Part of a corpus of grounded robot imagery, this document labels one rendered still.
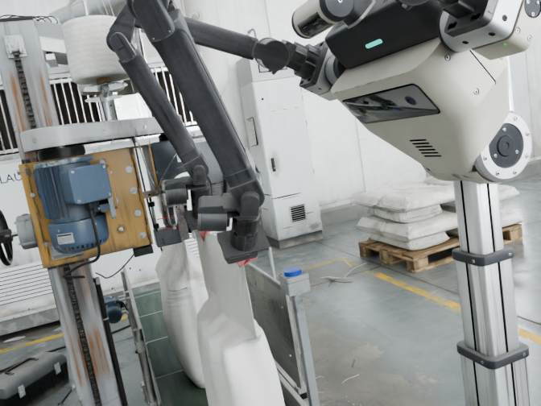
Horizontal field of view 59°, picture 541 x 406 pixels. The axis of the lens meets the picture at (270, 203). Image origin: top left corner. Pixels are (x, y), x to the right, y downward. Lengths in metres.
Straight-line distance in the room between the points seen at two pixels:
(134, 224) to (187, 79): 0.84
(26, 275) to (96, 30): 3.22
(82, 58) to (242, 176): 0.66
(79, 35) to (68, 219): 0.48
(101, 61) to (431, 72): 0.83
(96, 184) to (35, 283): 3.15
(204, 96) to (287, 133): 4.57
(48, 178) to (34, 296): 3.12
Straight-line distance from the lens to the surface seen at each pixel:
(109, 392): 1.78
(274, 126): 5.31
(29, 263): 4.38
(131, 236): 1.57
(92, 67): 1.37
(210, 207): 0.94
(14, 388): 3.16
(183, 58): 0.79
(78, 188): 1.28
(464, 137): 1.05
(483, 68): 1.02
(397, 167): 6.78
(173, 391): 2.06
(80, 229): 1.36
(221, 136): 0.84
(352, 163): 6.40
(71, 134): 1.34
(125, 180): 1.55
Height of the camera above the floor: 1.31
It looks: 8 degrees down
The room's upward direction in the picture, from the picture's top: 9 degrees counter-clockwise
